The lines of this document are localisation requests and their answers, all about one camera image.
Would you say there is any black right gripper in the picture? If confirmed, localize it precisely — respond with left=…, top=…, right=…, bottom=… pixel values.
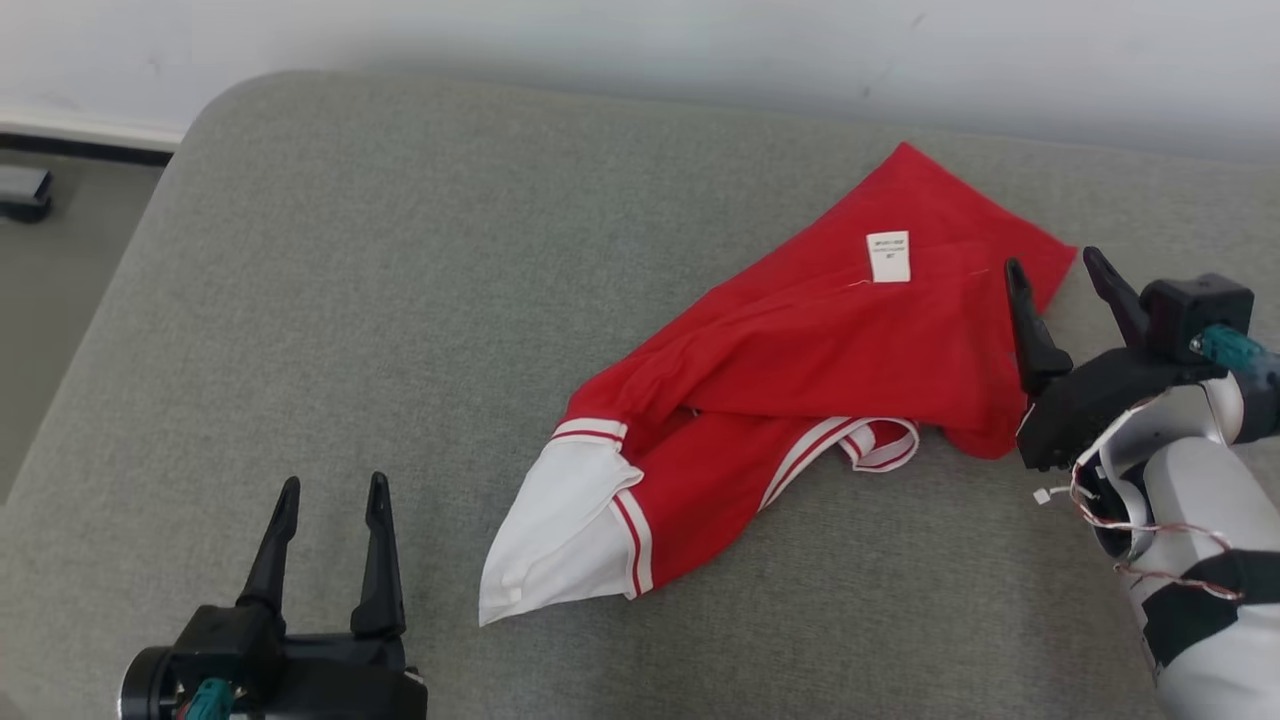
left=1004, top=247, right=1227, bottom=474

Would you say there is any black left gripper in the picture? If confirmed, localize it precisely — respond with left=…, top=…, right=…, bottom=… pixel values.
left=118, top=472, right=430, bottom=720

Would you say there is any red white-sleeved jersey shirt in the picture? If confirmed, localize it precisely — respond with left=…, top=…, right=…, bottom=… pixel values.
left=478, top=142, right=1079, bottom=628

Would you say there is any dark box on floor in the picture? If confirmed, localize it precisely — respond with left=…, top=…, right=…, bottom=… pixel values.
left=0, top=165, right=54, bottom=224

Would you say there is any white black baseboard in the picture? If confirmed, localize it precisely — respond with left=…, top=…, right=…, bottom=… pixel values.
left=0, top=100, right=188, bottom=167

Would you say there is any teal right camera connector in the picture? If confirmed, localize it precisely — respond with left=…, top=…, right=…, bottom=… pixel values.
left=1190, top=325, right=1280, bottom=383

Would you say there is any teal camera connector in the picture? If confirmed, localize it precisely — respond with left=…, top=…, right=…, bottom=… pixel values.
left=185, top=678, right=237, bottom=720
left=1190, top=325, right=1280, bottom=383

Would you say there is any teal left camera connector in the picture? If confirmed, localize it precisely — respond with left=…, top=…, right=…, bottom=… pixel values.
left=185, top=678, right=237, bottom=720

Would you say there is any red white wire bundle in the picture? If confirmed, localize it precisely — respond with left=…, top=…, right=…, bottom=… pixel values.
left=1068, top=440, right=1243, bottom=603

